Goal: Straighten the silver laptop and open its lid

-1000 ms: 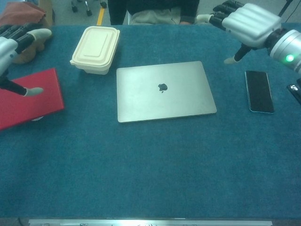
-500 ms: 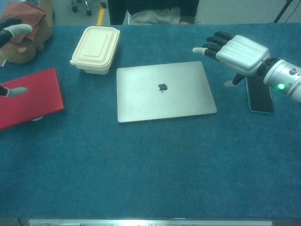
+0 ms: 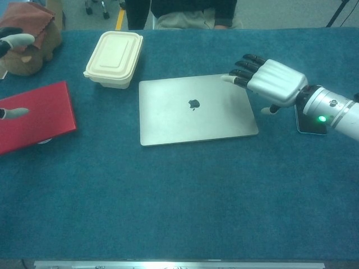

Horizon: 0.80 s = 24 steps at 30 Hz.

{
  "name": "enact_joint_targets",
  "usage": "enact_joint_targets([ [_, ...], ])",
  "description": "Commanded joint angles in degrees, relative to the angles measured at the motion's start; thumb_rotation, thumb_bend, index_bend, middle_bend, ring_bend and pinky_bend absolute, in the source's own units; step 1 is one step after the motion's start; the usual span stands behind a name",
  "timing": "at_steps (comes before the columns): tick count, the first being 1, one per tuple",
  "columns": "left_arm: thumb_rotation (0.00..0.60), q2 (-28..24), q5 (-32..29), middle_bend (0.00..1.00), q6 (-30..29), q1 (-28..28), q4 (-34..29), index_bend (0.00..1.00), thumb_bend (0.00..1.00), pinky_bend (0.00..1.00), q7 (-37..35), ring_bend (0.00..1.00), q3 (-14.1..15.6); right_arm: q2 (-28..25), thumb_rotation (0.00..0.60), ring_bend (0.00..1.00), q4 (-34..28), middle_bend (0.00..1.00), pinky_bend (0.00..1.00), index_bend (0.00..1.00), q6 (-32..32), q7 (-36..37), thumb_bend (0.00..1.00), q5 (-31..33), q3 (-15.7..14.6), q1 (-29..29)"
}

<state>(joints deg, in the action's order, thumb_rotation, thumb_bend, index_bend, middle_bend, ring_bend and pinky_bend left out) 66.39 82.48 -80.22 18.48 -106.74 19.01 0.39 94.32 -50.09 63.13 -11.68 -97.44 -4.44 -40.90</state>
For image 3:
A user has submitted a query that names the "cream lidded food container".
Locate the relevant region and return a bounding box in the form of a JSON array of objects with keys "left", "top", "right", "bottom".
[{"left": 82, "top": 30, "right": 144, "bottom": 90}]

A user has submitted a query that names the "black smartphone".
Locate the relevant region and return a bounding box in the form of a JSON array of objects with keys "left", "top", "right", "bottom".
[{"left": 294, "top": 105, "right": 328, "bottom": 136}]

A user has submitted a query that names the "red flat box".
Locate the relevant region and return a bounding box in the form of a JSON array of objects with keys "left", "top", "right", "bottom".
[{"left": 0, "top": 80, "right": 77, "bottom": 156}]

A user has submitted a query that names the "black tripod leg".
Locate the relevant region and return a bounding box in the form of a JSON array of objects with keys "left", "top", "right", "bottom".
[{"left": 325, "top": 0, "right": 351, "bottom": 28}]

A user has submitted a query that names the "tan plush toy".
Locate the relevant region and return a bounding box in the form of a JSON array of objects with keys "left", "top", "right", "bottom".
[{"left": 0, "top": 21, "right": 63, "bottom": 77}]

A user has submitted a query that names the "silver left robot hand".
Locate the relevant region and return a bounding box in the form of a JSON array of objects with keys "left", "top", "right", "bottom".
[{"left": 0, "top": 27, "right": 36, "bottom": 120}]

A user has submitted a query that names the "silver Apple laptop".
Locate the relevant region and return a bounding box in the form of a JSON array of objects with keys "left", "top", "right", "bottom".
[{"left": 139, "top": 73, "right": 259, "bottom": 146}]

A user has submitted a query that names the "cardboard box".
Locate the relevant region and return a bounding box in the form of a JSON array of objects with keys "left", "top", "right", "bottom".
[{"left": 46, "top": 0, "right": 67, "bottom": 31}]

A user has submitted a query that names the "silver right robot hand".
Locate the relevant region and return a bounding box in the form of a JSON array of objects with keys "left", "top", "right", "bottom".
[{"left": 220, "top": 53, "right": 309, "bottom": 115}]

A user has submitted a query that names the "seated person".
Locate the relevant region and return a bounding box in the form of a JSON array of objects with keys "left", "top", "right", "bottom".
[{"left": 125, "top": 0, "right": 243, "bottom": 30}]

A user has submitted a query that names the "blue felt table cover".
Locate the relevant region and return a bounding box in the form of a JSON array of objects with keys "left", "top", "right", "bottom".
[{"left": 0, "top": 27, "right": 359, "bottom": 260}]

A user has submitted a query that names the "rust brown cloth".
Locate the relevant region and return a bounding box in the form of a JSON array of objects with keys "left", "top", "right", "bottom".
[{"left": 0, "top": 2, "right": 56, "bottom": 54}]

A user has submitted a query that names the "office chair wheel base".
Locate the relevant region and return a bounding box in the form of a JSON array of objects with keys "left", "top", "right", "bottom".
[{"left": 85, "top": 0, "right": 128, "bottom": 20}]

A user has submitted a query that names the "aluminium profile rail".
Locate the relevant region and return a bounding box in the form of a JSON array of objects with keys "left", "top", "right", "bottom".
[{"left": 33, "top": 260, "right": 326, "bottom": 269}]

